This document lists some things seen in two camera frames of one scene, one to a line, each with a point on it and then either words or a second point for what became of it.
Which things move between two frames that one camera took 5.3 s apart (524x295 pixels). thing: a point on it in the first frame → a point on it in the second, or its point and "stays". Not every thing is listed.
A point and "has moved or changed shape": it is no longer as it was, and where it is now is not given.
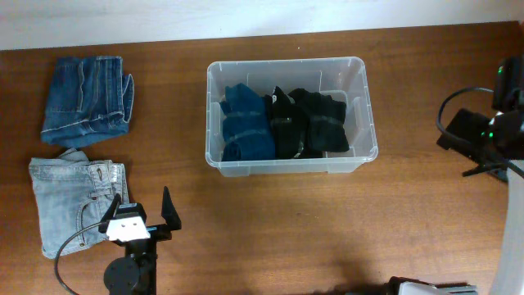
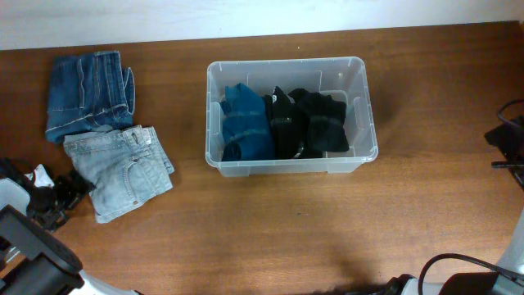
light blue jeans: (74, 193) has moved or changed shape
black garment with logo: (290, 124) stays
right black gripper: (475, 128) → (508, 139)
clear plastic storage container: (291, 116) stays
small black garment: (325, 122) stays
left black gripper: (172, 220) → (72, 193)
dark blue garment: (248, 128) stays
